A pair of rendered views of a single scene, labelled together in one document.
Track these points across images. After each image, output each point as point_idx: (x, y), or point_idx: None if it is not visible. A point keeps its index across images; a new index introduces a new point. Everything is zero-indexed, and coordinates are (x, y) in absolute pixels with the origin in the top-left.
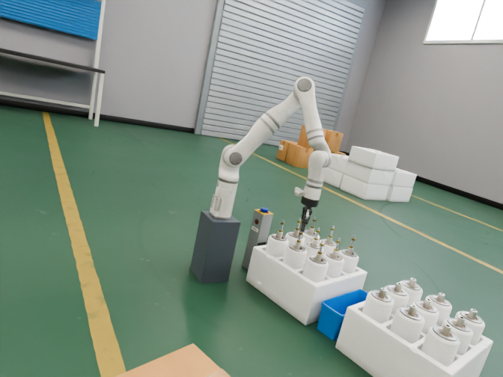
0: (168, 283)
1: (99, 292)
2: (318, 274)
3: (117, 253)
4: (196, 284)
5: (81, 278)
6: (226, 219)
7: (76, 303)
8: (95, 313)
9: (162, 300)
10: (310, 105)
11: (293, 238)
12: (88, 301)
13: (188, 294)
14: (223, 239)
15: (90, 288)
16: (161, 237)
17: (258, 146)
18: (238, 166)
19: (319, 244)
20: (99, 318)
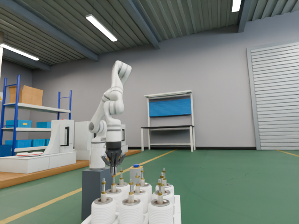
0: (66, 215)
1: (31, 211)
2: (93, 215)
3: (79, 197)
4: (77, 219)
5: (41, 204)
6: (94, 170)
7: (14, 213)
8: (7, 219)
9: (42, 222)
10: (112, 75)
11: (134, 187)
12: (18, 214)
13: (60, 223)
14: (90, 185)
15: (33, 209)
16: None
17: (102, 115)
18: (94, 131)
19: (144, 191)
20: (2, 222)
